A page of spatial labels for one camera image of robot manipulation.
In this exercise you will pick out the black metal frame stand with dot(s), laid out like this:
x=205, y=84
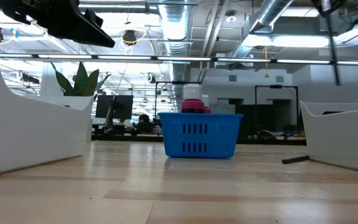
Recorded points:
x=275, y=86

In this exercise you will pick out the person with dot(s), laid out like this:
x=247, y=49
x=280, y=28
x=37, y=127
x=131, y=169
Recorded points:
x=144, y=123

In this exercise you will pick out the silver ventilation duct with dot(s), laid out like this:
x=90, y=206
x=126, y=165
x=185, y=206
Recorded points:
x=176, y=28
x=272, y=12

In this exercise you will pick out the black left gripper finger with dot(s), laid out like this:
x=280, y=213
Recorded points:
x=94, y=18
x=76, y=29

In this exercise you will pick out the blue plastic slotted basket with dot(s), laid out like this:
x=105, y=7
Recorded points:
x=216, y=137

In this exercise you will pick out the black computer monitor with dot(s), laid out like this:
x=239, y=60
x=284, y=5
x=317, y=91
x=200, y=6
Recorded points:
x=113, y=107

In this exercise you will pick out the white plastic tray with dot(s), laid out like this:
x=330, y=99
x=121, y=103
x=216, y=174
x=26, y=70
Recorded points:
x=26, y=137

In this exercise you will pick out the round white ceiling fixture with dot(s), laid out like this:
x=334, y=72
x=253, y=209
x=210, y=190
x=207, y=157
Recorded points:
x=231, y=17

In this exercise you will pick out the pale grey plastic tray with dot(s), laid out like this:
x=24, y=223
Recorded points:
x=340, y=140

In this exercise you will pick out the long ceiling light strip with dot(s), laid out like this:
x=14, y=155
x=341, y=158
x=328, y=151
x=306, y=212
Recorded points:
x=64, y=56

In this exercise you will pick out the green potted plant white pot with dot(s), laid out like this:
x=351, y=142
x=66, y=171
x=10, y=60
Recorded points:
x=81, y=81

